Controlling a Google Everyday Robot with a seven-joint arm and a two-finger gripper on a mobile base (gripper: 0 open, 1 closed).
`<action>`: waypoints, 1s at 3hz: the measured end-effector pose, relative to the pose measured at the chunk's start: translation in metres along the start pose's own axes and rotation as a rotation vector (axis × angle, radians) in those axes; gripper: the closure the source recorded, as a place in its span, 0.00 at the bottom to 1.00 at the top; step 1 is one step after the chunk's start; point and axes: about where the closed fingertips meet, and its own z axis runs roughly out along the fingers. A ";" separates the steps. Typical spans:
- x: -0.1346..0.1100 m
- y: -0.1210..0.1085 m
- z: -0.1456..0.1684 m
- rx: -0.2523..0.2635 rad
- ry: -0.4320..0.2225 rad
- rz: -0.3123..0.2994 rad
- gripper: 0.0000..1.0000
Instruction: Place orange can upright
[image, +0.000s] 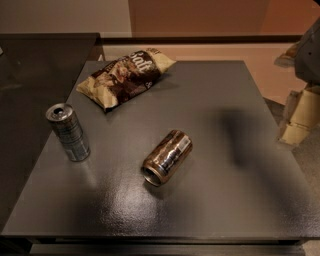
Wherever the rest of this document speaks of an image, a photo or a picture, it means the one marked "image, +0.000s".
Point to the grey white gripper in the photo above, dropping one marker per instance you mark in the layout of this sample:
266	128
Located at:
309	58

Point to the orange soda can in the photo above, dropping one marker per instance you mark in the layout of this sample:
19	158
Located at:
166	157

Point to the tall silver slim can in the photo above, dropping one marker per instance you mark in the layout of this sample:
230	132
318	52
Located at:
67	128

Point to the brown salt chip bag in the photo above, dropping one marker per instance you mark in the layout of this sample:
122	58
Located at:
125	78

